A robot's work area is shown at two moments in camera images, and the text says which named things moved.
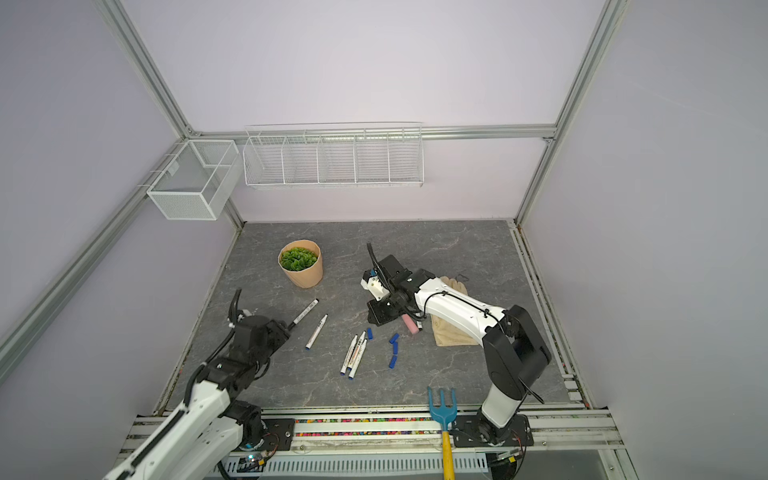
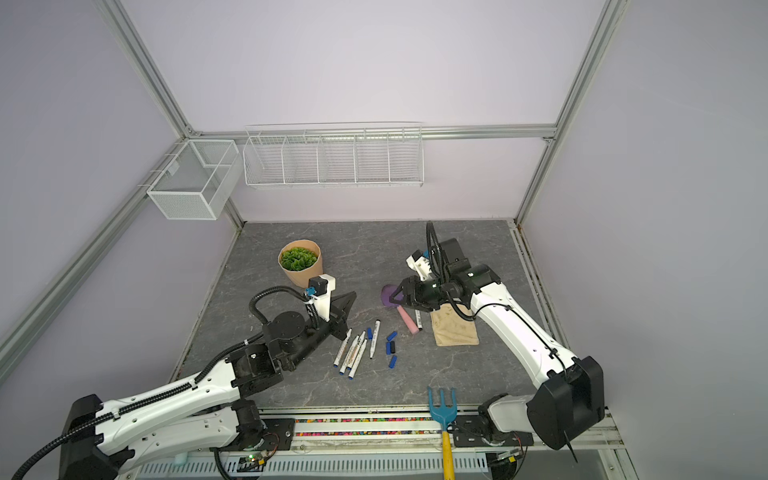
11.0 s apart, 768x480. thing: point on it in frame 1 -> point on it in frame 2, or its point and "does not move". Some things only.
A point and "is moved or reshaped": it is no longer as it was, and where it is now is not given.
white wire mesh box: x=199 y=182 does not move
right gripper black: x=380 y=318 -> x=413 y=296
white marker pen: x=357 y=360 does not move
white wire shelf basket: x=334 y=155 does not move
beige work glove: x=447 y=336 does not move
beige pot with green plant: x=301 y=260 does not move
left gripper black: x=278 y=333 -> x=338 y=316
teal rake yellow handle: x=445 y=415 does not move
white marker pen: x=316 y=332 is moved or reshaped
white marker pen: x=348 y=356 is moved or reshaped
